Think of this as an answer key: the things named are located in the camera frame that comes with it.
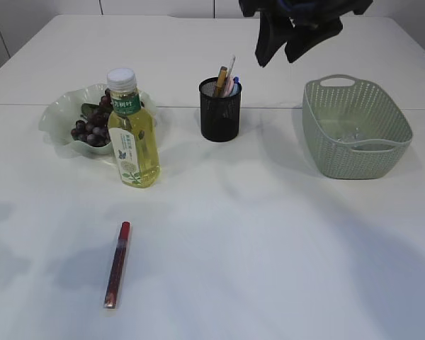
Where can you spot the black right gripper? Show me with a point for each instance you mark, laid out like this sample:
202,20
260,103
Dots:
276,28

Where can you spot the clear plastic ruler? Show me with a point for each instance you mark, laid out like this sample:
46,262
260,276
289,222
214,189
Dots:
230,68

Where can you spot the blue scissors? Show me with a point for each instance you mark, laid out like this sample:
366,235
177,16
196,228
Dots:
235,88

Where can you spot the gold glitter pen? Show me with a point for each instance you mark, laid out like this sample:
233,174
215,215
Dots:
221,79

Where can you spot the pink scissors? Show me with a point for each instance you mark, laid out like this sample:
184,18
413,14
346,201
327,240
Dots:
227,89

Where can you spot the clear plastic sheet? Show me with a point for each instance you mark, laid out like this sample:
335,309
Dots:
351,136

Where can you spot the dark red grape bunch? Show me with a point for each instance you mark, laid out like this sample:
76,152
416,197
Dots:
92,124

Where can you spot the red glitter pen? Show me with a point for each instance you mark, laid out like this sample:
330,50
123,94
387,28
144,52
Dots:
116,271

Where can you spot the yellow tea bottle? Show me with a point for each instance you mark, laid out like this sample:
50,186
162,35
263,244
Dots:
138,168

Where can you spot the black mesh pen holder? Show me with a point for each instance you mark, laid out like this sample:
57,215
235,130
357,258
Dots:
219,117

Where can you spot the green woven plastic basket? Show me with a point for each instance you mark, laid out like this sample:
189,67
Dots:
326,110

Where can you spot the green wavy glass plate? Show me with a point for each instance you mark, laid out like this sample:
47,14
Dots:
59,119

